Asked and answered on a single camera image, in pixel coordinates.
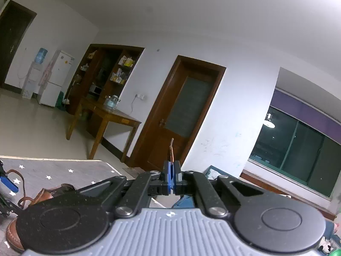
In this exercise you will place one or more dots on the dark wooden shelf cabinet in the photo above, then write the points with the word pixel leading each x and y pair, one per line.
pixel 104 64

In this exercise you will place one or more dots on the black and white plush cow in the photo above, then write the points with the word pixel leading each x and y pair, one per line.
pixel 325 246

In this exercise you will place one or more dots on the grey star-print table cover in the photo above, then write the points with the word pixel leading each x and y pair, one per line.
pixel 66 170

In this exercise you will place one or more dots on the dark entrance door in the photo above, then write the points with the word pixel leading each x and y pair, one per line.
pixel 13 37

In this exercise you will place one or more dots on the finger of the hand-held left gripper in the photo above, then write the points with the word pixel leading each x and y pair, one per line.
pixel 4 206
pixel 10 185

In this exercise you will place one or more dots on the wooden wall rail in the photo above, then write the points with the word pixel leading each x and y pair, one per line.
pixel 266 182

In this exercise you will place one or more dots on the purple roller blind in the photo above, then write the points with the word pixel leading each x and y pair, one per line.
pixel 306 109

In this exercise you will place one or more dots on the brown shoelace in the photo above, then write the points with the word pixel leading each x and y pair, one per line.
pixel 171 152

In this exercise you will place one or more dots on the water dispenser with blue bottle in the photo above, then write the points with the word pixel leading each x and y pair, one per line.
pixel 29 85

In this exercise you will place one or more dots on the brown leather shoe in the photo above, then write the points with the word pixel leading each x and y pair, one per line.
pixel 42 196

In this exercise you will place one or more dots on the green trash bin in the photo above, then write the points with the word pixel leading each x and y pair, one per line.
pixel 59 100

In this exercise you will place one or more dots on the white refrigerator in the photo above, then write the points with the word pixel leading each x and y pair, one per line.
pixel 57 80

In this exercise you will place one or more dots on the pink hanging cloth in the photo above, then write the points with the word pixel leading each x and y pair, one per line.
pixel 46 72

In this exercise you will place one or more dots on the group of yellow white boxes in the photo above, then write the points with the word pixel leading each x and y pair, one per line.
pixel 129 62

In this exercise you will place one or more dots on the small white microwave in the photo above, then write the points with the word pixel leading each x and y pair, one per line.
pixel 96 89

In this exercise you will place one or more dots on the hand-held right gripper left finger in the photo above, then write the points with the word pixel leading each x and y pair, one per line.
pixel 168 178

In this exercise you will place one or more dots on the wooden side table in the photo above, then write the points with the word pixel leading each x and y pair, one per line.
pixel 117 117

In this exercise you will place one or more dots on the green-framed window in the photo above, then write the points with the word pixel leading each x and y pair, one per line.
pixel 306 152

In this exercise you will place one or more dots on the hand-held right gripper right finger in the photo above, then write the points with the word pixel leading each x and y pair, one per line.
pixel 177 178

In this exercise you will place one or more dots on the glass jar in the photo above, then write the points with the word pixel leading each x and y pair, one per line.
pixel 112 101

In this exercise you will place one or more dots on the brown door with glass pane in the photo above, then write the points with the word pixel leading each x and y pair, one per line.
pixel 159 144

